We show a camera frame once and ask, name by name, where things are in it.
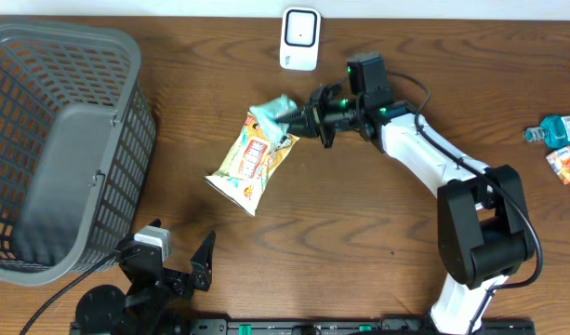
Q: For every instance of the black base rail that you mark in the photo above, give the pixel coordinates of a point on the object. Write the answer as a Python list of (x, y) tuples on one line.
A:
[(394, 325)]

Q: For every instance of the orange wiper sheet bag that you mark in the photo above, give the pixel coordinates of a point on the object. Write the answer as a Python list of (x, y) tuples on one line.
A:
[(245, 172)]

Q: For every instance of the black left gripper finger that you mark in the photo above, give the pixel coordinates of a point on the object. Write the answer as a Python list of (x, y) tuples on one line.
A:
[(155, 223), (201, 262)]

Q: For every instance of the grey plastic basket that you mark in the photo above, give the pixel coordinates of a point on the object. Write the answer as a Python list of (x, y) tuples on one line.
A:
[(76, 140)]

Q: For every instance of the white black barcode scanner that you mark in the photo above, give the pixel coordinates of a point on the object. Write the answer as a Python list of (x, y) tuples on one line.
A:
[(300, 36)]

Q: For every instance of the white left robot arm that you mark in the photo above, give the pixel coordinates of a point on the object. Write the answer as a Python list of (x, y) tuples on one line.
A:
[(106, 309)]

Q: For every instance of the teal package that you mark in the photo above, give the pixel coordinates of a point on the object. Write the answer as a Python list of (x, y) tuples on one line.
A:
[(267, 115)]

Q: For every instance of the teal mouthwash bottle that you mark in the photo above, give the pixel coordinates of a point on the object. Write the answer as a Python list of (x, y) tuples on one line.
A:
[(554, 131)]

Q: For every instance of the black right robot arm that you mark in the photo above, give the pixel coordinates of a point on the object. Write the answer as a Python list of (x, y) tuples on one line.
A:
[(485, 238)]

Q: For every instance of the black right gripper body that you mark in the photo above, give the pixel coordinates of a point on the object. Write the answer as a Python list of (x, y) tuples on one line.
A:
[(335, 113)]

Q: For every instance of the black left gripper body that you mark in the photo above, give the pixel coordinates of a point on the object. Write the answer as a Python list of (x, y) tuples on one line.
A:
[(172, 285)]

